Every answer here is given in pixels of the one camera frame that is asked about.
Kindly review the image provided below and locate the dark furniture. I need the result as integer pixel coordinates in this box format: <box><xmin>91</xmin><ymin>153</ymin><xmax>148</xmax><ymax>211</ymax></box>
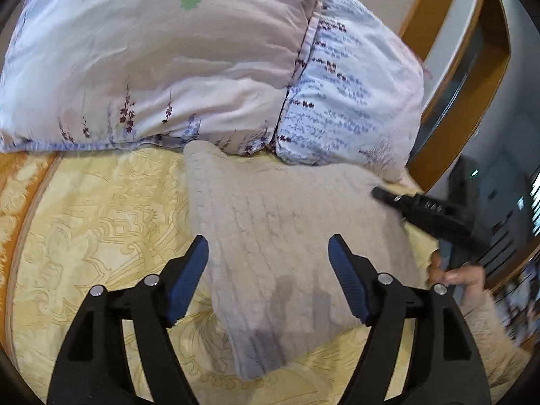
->
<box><xmin>447</xmin><ymin>152</ymin><xmax>540</xmax><ymax>292</ymax></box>

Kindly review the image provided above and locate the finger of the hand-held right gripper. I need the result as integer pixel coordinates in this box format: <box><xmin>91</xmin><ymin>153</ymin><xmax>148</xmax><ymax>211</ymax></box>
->
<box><xmin>370</xmin><ymin>186</ymin><xmax>425</xmax><ymax>222</ymax></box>

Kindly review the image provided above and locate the grey cable-knit sweater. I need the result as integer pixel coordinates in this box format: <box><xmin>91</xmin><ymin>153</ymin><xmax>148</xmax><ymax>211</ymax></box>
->
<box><xmin>183</xmin><ymin>141</ymin><xmax>439</xmax><ymax>380</ymax></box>

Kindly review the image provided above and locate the person's right hand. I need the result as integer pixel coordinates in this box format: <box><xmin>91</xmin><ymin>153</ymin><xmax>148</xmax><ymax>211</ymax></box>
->
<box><xmin>427</xmin><ymin>250</ymin><xmax>487</xmax><ymax>295</ymax></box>

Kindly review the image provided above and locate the floral lilac pillow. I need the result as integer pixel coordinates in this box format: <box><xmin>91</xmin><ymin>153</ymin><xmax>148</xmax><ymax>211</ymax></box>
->
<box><xmin>0</xmin><ymin>0</ymin><xmax>427</xmax><ymax>182</ymax></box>

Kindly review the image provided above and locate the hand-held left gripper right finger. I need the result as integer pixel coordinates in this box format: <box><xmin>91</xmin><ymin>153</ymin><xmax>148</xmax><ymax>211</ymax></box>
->
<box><xmin>328</xmin><ymin>233</ymin><xmax>492</xmax><ymax>405</ymax></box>

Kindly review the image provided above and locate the wooden headboard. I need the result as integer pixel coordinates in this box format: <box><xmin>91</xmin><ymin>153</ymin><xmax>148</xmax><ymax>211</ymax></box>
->
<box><xmin>399</xmin><ymin>0</ymin><xmax>513</xmax><ymax>195</ymax></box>

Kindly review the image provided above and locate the yellow orange patterned bed sheet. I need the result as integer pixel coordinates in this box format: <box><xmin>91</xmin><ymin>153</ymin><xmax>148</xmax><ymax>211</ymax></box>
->
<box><xmin>0</xmin><ymin>143</ymin><xmax>448</xmax><ymax>405</ymax></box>

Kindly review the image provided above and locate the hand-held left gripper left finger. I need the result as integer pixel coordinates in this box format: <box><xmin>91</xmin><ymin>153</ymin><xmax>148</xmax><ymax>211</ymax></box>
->
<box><xmin>46</xmin><ymin>235</ymin><xmax>209</xmax><ymax>405</ymax></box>

